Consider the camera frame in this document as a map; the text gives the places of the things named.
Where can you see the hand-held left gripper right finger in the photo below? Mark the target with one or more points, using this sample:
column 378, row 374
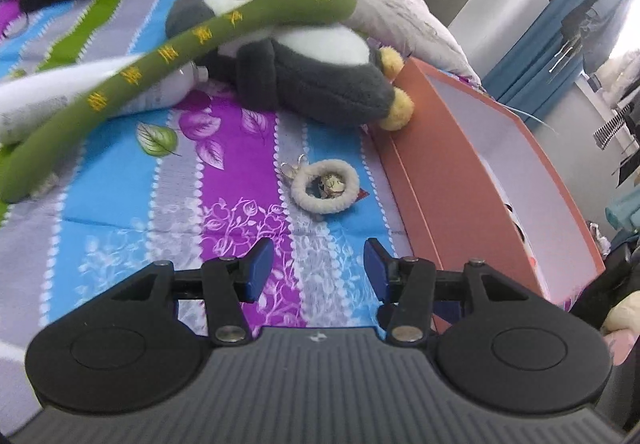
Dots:
column 377, row 274

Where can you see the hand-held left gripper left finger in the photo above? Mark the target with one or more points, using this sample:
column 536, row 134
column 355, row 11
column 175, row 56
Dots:
column 260, row 271

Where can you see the pink cardboard box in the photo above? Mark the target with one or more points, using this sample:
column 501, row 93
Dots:
column 450, row 184

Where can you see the striped floral bedsheet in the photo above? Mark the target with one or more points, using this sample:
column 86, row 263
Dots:
column 125, row 204

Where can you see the grey white penguin plush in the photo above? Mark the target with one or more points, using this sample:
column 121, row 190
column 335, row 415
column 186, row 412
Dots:
column 320, row 83

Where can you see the teal cloth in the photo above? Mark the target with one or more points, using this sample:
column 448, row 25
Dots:
column 624, row 216

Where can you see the striped cloth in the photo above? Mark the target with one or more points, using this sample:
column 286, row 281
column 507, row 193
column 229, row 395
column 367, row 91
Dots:
column 610, row 129

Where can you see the blue curtain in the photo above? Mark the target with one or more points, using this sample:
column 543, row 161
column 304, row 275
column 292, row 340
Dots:
column 540, row 53

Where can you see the white tube bottle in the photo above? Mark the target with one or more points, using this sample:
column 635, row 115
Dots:
column 30, row 108

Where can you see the hanging denim garment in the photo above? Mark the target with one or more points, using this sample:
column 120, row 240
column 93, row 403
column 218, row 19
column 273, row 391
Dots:
column 595, row 13

